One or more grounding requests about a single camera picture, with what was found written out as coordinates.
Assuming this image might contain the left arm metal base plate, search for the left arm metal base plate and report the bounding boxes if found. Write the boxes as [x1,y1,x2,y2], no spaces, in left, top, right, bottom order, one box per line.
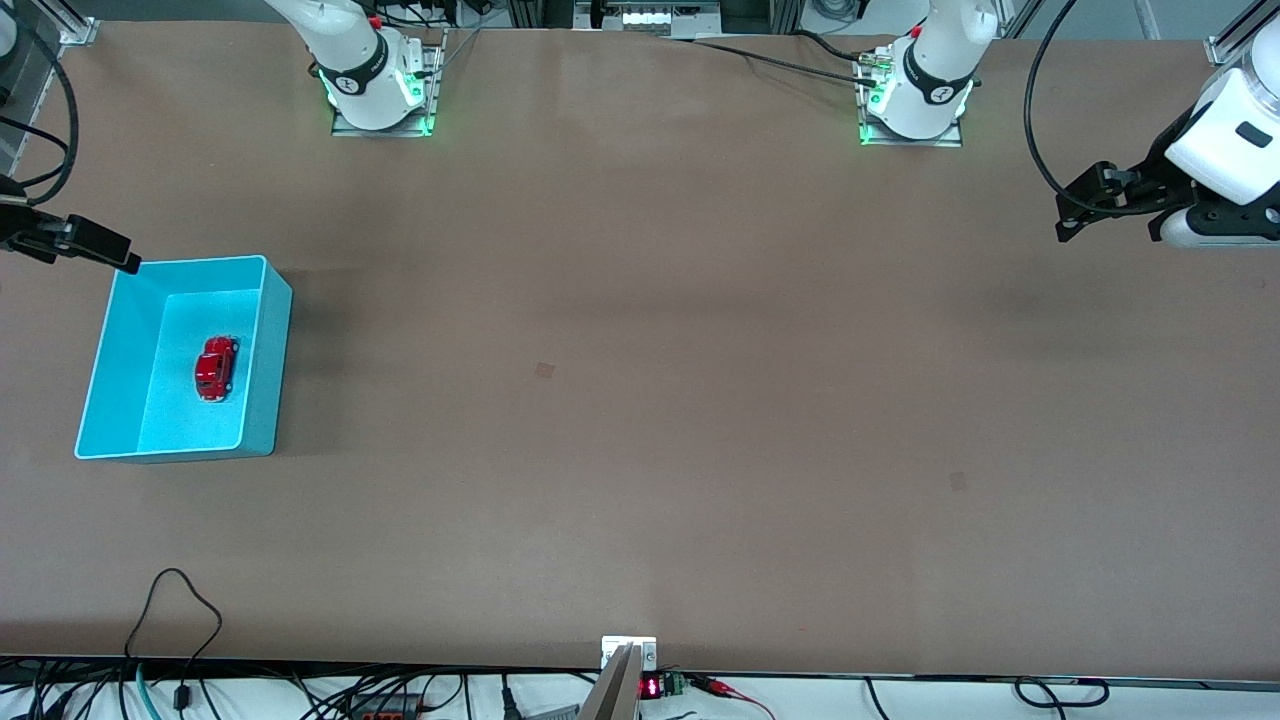
[855,48,966,149]

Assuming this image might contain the thick black table cable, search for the thick black table cable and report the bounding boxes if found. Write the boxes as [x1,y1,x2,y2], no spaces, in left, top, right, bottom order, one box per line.
[793,29,873,64]

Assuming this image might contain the black device with lights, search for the black device with lights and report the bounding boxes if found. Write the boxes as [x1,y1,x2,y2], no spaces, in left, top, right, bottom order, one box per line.
[575,0,723,33]

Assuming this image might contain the black power strip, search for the black power strip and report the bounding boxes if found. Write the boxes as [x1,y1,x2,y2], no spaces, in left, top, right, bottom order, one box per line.
[345,693,421,720]

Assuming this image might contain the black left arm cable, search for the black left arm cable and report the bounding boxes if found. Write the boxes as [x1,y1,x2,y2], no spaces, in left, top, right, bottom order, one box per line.
[1025,0,1131,216]

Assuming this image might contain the red beetle toy car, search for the red beetle toy car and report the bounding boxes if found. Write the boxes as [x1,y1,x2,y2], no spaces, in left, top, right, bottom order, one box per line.
[194,336,240,403]

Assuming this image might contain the red wire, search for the red wire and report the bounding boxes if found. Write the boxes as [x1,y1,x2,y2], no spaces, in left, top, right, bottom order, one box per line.
[690,676,776,720]

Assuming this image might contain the blue plastic box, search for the blue plastic box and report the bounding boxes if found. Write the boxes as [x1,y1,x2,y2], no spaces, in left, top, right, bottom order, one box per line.
[75,255,294,464]

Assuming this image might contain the thin black looped cable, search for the thin black looped cable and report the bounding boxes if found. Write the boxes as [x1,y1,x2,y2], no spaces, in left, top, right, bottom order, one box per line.
[125,568,223,713]

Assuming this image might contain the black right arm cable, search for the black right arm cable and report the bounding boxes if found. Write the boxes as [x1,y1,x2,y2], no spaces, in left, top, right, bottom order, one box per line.
[0,30,80,206]

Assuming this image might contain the black coiled cable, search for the black coiled cable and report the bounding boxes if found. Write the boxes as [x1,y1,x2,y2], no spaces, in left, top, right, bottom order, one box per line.
[1015,677,1111,709]

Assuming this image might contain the aluminium frame rail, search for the aluminium frame rail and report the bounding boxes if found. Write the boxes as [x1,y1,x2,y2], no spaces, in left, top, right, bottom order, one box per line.
[35,0,101,47]
[1205,0,1280,67]

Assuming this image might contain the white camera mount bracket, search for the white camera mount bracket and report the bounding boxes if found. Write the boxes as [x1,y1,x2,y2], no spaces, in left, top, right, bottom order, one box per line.
[600,636,658,671]

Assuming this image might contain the thin black table cable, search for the thin black table cable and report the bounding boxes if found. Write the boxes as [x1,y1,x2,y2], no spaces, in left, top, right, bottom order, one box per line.
[640,33,883,89]

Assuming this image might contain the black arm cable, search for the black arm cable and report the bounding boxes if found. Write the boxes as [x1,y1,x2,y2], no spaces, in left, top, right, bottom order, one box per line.
[1025,0,1131,216]
[0,30,80,206]

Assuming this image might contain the grey metal bar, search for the grey metal bar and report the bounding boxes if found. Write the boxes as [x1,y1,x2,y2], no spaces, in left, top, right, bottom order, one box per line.
[578,645,641,720]

